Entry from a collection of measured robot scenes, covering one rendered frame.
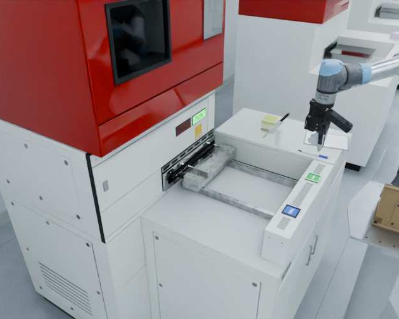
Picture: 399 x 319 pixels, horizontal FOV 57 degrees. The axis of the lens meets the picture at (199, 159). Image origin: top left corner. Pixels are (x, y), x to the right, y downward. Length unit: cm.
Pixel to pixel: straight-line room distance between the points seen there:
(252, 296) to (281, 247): 26
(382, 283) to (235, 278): 75
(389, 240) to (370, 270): 30
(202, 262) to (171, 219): 22
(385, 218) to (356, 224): 11
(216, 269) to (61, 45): 97
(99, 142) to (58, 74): 24
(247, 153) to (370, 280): 82
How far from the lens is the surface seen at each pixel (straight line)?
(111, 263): 160
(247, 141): 187
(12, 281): 269
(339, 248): 278
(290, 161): 182
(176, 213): 161
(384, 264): 187
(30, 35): 128
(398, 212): 165
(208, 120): 187
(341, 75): 144
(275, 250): 139
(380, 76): 170
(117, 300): 176
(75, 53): 114
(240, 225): 156
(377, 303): 206
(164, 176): 164
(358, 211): 176
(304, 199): 151
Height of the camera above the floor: 185
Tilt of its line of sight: 32 degrees down
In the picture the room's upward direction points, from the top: straight up
